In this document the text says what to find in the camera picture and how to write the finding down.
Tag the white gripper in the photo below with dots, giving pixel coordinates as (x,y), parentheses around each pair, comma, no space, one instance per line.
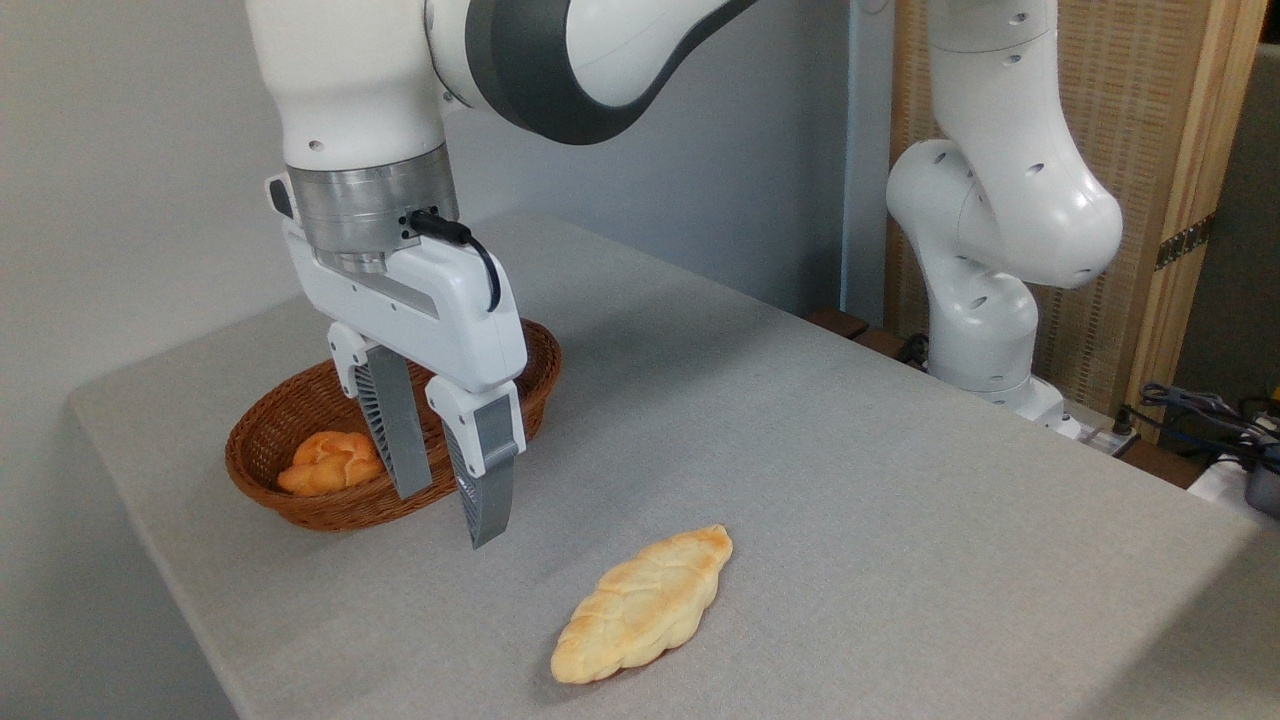
(440,310)

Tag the long pale braided bread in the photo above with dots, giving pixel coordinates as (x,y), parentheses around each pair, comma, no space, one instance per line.
(640,605)

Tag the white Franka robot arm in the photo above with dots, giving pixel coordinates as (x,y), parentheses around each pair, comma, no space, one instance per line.
(350,90)

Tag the small orange braided bread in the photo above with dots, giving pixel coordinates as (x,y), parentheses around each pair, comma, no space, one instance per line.
(325,465)

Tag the brown wicker basket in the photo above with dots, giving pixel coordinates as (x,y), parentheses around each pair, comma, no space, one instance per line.
(330,515)

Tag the grey tablecloth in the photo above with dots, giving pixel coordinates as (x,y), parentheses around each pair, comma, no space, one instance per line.
(850,500)

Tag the dark brown wooden ledge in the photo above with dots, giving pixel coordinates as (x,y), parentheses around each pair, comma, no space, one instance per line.
(850,325)

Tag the woven screen with wooden frame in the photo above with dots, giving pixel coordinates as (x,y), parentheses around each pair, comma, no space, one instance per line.
(1140,100)

